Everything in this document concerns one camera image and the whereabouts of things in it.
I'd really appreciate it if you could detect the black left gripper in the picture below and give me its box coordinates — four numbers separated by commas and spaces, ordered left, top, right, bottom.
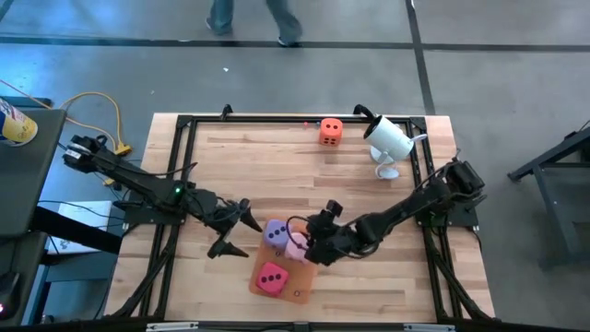
202, 196, 265, 260

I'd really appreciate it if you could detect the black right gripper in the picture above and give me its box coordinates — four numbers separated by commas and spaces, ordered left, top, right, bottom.
304, 212, 366, 268

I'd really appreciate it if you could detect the large pink foam die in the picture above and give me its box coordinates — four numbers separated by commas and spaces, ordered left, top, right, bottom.
284, 231, 311, 265

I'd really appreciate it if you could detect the large purple foam die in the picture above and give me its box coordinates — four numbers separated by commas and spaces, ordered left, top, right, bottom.
263, 219, 291, 250

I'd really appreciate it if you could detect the thin wooden board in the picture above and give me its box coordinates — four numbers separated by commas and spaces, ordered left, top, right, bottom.
248, 216, 319, 305

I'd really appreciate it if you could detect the large red foam die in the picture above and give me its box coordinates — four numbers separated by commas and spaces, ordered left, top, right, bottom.
255, 261, 290, 297

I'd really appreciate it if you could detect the large orange foam die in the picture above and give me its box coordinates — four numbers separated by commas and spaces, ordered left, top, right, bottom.
319, 117, 345, 148

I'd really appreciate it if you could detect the white cardboard box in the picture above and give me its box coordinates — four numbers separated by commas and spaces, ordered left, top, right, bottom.
45, 199, 114, 255

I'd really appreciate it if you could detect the black equipment stand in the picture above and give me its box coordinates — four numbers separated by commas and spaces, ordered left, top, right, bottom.
0, 205, 124, 326

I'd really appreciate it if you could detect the black side table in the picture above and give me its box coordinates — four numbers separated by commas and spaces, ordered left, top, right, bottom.
0, 95, 68, 237

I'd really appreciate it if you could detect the person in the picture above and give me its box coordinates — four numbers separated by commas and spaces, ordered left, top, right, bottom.
205, 0, 305, 48

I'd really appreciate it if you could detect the black metal workbench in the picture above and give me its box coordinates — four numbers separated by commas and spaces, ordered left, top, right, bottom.
506, 122, 590, 271

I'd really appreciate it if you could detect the yellow wipes canister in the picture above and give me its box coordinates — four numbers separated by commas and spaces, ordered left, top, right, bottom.
0, 97, 40, 148

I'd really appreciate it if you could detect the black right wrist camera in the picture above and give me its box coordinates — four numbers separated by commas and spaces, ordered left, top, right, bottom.
324, 199, 345, 219

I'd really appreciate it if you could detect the silver aluminium bracket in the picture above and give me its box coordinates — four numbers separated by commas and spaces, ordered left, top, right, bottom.
404, 323, 457, 332
146, 322, 200, 332

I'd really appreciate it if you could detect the black aluminium table frame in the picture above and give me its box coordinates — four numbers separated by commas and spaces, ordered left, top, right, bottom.
103, 104, 498, 326

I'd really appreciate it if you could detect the white camera on stand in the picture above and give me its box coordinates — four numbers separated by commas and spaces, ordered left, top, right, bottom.
362, 114, 430, 181

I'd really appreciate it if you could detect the yellow cable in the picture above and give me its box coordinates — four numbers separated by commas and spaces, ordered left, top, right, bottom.
0, 77, 135, 188

